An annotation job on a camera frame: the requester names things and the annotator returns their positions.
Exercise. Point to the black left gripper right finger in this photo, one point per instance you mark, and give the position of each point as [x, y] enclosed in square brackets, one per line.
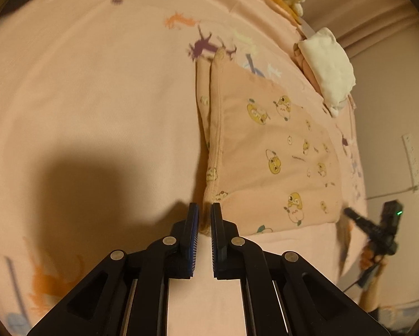
[283, 294]

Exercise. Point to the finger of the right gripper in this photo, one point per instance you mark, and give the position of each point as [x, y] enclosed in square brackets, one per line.
[361, 218]

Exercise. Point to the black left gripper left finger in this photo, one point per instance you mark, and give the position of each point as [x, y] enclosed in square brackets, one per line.
[127, 293]

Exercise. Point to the pink cartoon print shirt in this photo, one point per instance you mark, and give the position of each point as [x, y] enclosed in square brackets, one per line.
[272, 164]

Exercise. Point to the folded white cream clothes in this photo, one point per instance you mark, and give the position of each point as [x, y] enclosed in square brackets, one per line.
[326, 65]

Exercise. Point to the right hand holding gripper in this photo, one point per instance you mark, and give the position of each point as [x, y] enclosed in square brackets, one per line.
[369, 258]

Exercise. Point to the pink animal print bedsheet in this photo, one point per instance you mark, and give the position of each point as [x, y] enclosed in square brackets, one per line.
[101, 145]

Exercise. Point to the beige curtain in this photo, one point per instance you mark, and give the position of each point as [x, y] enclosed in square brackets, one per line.
[358, 25]

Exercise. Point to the white wall power strip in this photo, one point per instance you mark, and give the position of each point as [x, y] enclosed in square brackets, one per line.
[412, 161]

